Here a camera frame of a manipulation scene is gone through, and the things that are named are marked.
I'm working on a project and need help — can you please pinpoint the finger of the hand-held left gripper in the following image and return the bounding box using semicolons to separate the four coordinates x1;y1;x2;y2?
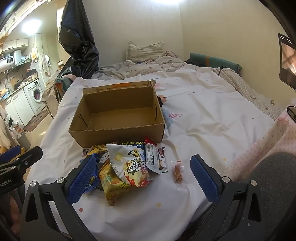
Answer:
0;146;43;173
0;146;22;164

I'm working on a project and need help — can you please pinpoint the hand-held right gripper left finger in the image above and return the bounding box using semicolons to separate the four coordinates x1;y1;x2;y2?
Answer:
20;155;99;241

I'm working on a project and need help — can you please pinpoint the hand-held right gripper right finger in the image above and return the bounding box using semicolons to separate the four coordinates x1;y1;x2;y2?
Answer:
190;154;278;241

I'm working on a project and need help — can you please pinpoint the yellow orange chip bag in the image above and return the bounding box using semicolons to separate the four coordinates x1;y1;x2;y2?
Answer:
97;159;139;207

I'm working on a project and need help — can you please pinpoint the white chip bag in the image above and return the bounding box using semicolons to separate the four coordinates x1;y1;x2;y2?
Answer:
105;144;153;188

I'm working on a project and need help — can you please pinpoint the brown cardboard box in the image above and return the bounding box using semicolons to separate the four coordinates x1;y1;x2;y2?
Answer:
68;80;166;149

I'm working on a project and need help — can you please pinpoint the person's left forearm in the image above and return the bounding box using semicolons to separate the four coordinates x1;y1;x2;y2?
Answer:
8;194;22;235

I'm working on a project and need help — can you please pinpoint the blue yellow snack packet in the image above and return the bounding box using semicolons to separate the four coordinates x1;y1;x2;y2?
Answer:
80;151;109;194

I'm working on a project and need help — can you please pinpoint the grey waste bin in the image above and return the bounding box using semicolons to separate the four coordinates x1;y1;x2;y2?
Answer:
16;133;31;151

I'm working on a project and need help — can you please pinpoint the cream hanging cloth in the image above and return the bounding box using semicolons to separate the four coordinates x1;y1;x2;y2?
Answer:
0;105;13;149

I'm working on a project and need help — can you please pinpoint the small clear wrapped snack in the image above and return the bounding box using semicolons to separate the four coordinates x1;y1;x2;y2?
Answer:
172;160;185;185

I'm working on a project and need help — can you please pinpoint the patterned floor rug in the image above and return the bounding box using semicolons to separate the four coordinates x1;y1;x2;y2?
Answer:
23;108;49;132

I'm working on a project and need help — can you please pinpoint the white kitchen base cabinet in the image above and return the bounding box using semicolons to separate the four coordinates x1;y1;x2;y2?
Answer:
0;89;32;127

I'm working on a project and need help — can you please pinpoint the small dark purple packet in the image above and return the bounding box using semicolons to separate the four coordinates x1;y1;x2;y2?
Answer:
157;147;168;173

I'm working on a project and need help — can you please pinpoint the white blue wafer packet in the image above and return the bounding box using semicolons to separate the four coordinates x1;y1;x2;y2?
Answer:
144;142;168;175

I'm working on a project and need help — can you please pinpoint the white washing machine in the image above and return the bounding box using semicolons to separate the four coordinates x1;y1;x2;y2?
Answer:
24;81;46;116

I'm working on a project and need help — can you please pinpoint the blue packet with yellow print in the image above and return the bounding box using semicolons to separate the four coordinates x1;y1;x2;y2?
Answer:
120;140;147;151

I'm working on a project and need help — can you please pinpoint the white dotted bed sheet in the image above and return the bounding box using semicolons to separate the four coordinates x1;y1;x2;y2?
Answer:
24;69;275;241

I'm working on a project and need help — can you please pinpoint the grey cloth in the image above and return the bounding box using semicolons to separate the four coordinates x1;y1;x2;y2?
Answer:
215;152;296;241

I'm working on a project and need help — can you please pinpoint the pink dotted blanket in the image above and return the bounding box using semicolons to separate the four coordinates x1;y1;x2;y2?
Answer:
223;115;296;183

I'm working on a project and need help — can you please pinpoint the teal orange bag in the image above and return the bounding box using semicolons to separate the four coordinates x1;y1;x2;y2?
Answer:
54;75;78;103

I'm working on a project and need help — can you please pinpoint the white water heater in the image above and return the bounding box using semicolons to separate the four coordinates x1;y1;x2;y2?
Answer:
0;50;22;72

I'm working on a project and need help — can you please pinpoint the tall white cabinet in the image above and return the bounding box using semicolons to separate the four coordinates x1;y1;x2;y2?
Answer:
34;34;51;75

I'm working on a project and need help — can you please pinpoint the teal green pillow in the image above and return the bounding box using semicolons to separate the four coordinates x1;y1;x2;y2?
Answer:
188;53;242;74

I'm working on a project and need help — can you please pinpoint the beige patterned duvet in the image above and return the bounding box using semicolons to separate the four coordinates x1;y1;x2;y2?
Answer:
91;50;185;80

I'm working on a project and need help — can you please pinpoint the black plastic sheet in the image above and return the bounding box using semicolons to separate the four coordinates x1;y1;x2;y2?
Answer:
55;0;100;80

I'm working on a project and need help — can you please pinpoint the beige patterned pillow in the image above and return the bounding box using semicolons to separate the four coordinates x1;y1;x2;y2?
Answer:
126;41;165;62

